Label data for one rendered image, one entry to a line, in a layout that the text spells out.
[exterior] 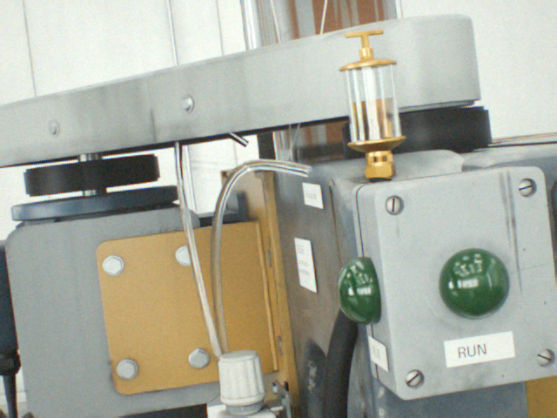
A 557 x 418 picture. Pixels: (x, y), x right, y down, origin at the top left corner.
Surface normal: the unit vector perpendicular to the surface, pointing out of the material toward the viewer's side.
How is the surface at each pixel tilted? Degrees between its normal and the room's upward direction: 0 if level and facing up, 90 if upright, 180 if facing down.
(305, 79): 90
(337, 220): 90
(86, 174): 90
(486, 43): 90
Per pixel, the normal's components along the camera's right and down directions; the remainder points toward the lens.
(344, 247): -0.98, 0.13
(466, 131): 0.55, -0.02
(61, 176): -0.24, 0.08
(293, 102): -0.67, 0.12
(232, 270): 0.15, 0.04
